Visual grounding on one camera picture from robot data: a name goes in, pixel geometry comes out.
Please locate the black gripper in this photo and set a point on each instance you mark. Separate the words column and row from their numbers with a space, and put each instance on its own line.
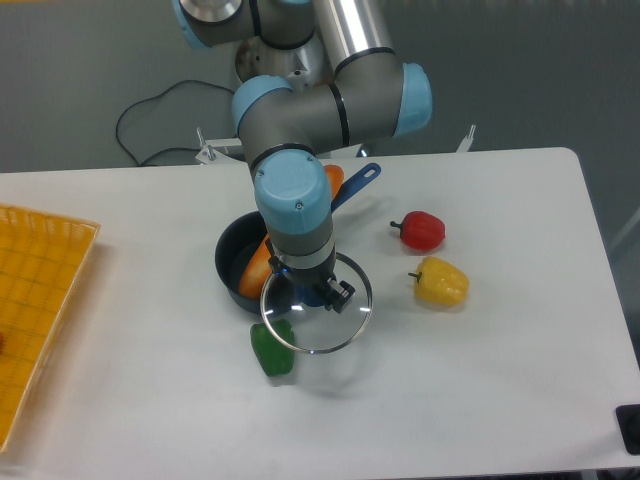
column 313, row 269

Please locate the glass pot lid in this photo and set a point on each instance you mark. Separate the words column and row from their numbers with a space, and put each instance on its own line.
column 296, row 317

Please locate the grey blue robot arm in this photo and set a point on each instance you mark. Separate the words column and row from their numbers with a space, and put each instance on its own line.
column 283, row 130

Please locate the orange bread loaf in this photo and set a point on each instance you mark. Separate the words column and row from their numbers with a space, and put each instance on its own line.
column 258, row 268

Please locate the green bell pepper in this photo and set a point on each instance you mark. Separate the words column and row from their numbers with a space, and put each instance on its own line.
column 274, row 358

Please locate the yellow bell pepper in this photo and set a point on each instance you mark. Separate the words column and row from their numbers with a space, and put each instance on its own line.
column 438, row 281

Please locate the red bell pepper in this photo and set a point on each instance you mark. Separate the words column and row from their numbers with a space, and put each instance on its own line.
column 421, row 231

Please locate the dark blue saucepan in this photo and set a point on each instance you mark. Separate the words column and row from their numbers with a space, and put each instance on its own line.
column 242, row 237

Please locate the yellow plastic basket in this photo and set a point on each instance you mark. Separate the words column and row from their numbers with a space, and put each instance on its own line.
column 42, row 256

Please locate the black corner object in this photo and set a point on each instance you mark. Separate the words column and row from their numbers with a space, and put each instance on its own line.
column 628, row 417

